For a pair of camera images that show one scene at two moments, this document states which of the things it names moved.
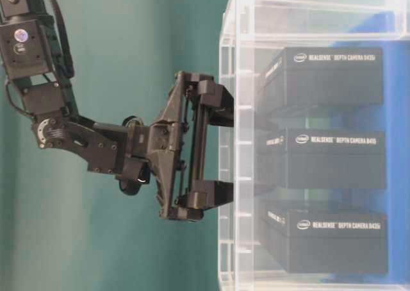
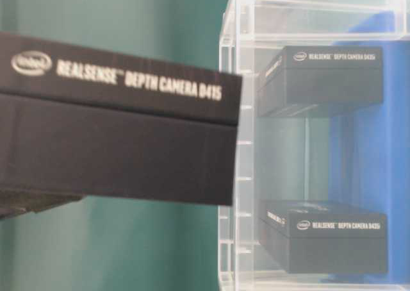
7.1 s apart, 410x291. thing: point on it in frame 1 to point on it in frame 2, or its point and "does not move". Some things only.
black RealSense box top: (299, 77) does not move
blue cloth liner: (375, 29) does not move
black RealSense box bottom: (328, 239) does not move
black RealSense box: (320, 158) to (80, 122)
